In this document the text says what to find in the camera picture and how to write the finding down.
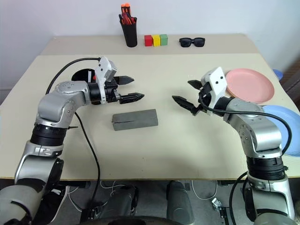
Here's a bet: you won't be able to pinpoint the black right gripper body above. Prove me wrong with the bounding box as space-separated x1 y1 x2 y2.
190 82 217 116

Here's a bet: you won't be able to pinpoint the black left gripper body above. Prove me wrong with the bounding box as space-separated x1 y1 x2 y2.
102 78 123 105

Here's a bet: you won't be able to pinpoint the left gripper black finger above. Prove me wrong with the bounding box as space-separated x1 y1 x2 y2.
114 75 135 86
119 92 145 105

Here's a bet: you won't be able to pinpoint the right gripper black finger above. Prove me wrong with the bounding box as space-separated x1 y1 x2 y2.
171 95 200 116
187 79 203 91

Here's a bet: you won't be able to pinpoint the grey glasses case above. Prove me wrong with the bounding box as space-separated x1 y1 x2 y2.
110 108 159 132

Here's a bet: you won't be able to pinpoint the wide black cup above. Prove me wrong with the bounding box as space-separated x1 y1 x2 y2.
71 68 97 83

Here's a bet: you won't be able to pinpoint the black sunglasses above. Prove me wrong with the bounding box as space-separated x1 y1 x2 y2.
179 37 206 48

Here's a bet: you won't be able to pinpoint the tall black pen holder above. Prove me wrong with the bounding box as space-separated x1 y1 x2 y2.
120 22 138 48

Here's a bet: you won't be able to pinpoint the pink plate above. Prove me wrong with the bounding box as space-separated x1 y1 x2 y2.
225 68 275 105

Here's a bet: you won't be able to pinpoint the red marker in holder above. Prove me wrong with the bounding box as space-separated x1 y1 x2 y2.
121 13 136 25

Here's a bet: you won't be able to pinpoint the blue round container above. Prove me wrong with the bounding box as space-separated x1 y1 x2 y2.
272 68 285 82

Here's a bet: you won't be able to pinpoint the dark brown cabinet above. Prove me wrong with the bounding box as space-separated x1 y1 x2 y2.
280 58 300 99

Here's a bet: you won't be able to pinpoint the blue plate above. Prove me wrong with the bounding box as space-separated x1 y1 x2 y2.
261 105 300 157

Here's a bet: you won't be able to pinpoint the dark grey rounded leg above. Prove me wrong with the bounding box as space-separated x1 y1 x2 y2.
166 180 195 221
109 184 141 218

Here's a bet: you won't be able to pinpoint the metal caster wheel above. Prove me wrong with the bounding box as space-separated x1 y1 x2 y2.
210 197 224 211

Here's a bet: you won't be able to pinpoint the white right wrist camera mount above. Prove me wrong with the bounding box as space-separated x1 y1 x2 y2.
201 66 229 117

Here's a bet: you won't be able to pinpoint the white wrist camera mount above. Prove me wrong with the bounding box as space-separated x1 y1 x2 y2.
201 66 229 117
94 55 119 104

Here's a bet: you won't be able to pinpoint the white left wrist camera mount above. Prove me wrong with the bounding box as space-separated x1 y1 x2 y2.
94 55 119 104

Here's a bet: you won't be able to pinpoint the thin white floor cable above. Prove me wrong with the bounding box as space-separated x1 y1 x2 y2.
100 180 128 198

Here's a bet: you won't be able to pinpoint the white floor cable loop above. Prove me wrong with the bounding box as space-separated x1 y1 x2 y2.
191 180 219 200

